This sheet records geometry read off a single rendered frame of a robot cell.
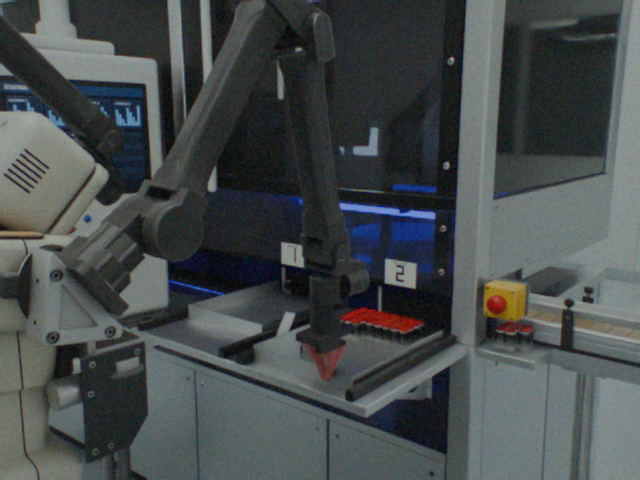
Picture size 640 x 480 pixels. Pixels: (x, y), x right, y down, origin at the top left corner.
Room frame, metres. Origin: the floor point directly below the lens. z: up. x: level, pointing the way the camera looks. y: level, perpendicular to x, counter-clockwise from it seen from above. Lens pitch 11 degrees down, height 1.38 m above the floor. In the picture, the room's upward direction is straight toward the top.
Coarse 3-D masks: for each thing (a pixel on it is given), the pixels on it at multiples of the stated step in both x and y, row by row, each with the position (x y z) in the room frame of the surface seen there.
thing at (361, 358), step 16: (288, 336) 1.35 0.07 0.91; (432, 336) 1.33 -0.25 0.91; (256, 352) 1.26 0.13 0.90; (272, 352) 1.23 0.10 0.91; (288, 352) 1.31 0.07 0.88; (352, 352) 1.31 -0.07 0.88; (368, 352) 1.31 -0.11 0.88; (384, 352) 1.31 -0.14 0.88; (400, 352) 1.23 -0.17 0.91; (288, 368) 1.20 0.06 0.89; (304, 368) 1.18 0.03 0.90; (336, 368) 1.22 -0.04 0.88; (352, 368) 1.22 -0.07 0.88; (368, 368) 1.14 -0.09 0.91; (384, 368) 1.18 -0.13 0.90; (336, 384) 1.13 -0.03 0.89; (352, 384) 1.10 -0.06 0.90
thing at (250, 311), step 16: (256, 288) 1.75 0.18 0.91; (272, 288) 1.80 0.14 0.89; (192, 304) 1.57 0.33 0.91; (208, 304) 1.61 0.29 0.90; (224, 304) 1.65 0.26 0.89; (240, 304) 1.68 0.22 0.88; (256, 304) 1.68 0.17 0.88; (272, 304) 1.68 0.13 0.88; (288, 304) 1.68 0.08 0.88; (304, 304) 1.68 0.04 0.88; (208, 320) 1.52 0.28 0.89; (224, 320) 1.48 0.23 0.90; (240, 320) 1.44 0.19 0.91; (256, 320) 1.53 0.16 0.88; (272, 320) 1.43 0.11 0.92
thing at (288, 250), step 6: (282, 246) 1.71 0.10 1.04; (288, 246) 1.69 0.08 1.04; (294, 246) 1.68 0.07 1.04; (300, 246) 1.67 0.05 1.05; (282, 252) 1.71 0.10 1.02; (288, 252) 1.69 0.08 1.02; (294, 252) 1.68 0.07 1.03; (300, 252) 1.67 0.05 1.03; (282, 258) 1.71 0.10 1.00; (288, 258) 1.69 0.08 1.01; (294, 258) 1.68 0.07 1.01; (300, 258) 1.67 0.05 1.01; (294, 264) 1.68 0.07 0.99; (300, 264) 1.67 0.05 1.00
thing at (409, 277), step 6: (390, 264) 1.49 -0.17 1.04; (396, 264) 1.48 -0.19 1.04; (402, 264) 1.46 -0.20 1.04; (408, 264) 1.45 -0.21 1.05; (414, 264) 1.44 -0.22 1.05; (390, 270) 1.49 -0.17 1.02; (396, 270) 1.48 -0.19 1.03; (408, 270) 1.45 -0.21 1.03; (414, 270) 1.44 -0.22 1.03; (390, 276) 1.49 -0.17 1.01; (402, 276) 1.46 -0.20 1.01; (408, 276) 1.45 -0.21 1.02; (414, 276) 1.44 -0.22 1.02; (390, 282) 1.49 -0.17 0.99; (396, 282) 1.47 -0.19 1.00; (402, 282) 1.46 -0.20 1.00; (408, 282) 1.45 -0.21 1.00; (414, 282) 1.44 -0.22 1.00; (414, 288) 1.44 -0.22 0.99
